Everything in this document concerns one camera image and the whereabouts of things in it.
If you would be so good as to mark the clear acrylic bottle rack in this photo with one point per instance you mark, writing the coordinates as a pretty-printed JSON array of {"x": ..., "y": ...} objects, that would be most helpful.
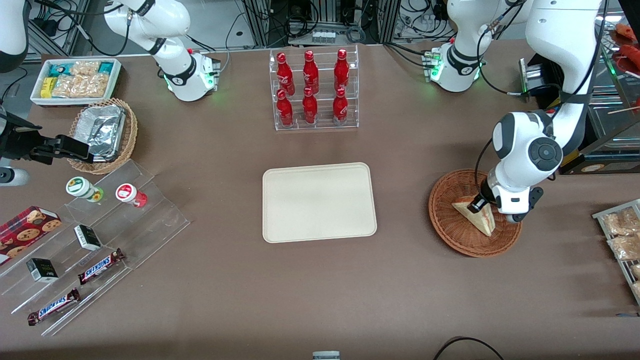
[{"x": 325, "y": 125}]

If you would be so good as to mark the cyan snack pack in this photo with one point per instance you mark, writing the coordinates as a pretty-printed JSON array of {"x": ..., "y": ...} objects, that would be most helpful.
[
  {"x": 61, "y": 70},
  {"x": 106, "y": 68}
]

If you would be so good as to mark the aluminium frame rack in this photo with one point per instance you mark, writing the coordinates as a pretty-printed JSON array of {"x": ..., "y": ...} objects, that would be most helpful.
[{"x": 257, "y": 20}]

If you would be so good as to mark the red lid cup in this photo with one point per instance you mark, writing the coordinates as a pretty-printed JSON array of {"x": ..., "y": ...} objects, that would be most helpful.
[{"x": 126, "y": 192}]

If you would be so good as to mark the round brown wicker basket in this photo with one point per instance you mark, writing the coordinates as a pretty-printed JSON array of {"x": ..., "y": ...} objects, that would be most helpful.
[{"x": 450, "y": 235}]

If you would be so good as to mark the Snickers bar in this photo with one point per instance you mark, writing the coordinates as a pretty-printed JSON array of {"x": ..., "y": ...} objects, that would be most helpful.
[
  {"x": 54, "y": 306},
  {"x": 100, "y": 266}
]

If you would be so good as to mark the white snack bin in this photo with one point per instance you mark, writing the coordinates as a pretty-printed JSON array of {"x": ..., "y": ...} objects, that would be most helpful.
[{"x": 117, "y": 80}]

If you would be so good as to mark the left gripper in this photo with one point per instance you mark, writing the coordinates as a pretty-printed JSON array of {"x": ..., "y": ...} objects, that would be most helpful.
[{"x": 484, "y": 192}]

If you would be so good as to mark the aluminium foil tray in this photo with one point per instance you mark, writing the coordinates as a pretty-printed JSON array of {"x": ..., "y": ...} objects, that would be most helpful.
[{"x": 102, "y": 130}]

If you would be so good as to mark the green lid cup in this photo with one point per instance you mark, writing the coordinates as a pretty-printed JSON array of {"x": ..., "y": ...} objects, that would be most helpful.
[{"x": 79, "y": 186}]

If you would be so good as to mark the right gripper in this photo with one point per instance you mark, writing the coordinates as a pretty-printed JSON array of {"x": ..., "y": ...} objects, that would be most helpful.
[{"x": 19, "y": 140}]

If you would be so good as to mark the small clear cracker bag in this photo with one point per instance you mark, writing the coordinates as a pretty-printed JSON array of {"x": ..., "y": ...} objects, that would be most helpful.
[{"x": 85, "y": 68}]

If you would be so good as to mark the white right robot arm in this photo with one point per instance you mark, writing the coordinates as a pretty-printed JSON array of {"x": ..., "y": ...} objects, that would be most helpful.
[{"x": 175, "y": 20}]

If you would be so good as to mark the wrapped bread pack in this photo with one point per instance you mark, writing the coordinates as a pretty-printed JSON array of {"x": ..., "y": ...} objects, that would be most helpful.
[
  {"x": 625, "y": 247},
  {"x": 620, "y": 222},
  {"x": 636, "y": 271},
  {"x": 637, "y": 290}
]

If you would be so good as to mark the red cookie box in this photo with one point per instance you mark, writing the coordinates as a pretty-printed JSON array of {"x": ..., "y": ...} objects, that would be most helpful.
[{"x": 25, "y": 230}]

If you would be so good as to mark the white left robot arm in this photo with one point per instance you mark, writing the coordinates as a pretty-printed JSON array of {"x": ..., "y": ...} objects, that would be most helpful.
[{"x": 565, "y": 30}]

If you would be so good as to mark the small grey device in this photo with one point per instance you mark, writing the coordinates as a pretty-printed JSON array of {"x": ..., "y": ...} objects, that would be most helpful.
[{"x": 326, "y": 356}]

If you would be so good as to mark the yellow snack pack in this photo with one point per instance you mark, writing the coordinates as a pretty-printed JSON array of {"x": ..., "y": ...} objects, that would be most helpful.
[{"x": 47, "y": 87}]

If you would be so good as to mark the triangle sandwich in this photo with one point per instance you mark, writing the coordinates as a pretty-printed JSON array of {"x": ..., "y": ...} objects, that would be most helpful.
[{"x": 480, "y": 223}]

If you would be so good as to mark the tray of packaged pastries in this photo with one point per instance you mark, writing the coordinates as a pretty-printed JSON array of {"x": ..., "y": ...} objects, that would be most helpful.
[{"x": 622, "y": 272}]

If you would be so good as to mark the red cola bottle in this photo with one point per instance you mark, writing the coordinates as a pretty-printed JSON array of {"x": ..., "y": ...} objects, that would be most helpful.
[
  {"x": 310, "y": 72},
  {"x": 340, "y": 107},
  {"x": 310, "y": 107},
  {"x": 341, "y": 70},
  {"x": 285, "y": 110},
  {"x": 285, "y": 75}
]

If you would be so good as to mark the cream plastic tray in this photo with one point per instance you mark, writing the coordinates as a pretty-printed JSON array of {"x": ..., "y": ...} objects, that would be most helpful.
[{"x": 320, "y": 202}]

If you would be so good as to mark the clear acrylic stepped display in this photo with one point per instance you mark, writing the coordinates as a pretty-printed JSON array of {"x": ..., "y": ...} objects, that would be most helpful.
[{"x": 160, "y": 225}]

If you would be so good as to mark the large clear cracker bag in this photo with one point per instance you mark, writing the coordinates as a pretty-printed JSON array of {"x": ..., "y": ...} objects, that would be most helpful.
[{"x": 82, "y": 86}]

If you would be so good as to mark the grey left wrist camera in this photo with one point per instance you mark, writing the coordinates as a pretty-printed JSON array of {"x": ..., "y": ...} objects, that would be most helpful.
[{"x": 527, "y": 207}]

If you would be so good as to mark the red sausage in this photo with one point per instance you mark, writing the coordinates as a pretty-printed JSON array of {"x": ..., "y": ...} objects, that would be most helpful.
[{"x": 631, "y": 57}]

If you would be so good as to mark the wicker basket with foil tray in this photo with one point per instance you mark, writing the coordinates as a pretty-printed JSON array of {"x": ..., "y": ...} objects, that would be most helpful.
[{"x": 131, "y": 135}]

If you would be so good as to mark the small black box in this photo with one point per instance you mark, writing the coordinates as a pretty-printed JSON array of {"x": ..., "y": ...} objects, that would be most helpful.
[
  {"x": 88, "y": 237},
  {"x": 42, "y": 270}
]

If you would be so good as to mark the white power strip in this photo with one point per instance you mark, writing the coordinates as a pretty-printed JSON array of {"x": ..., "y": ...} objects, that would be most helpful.
[{"x": 324, "y": 36}]

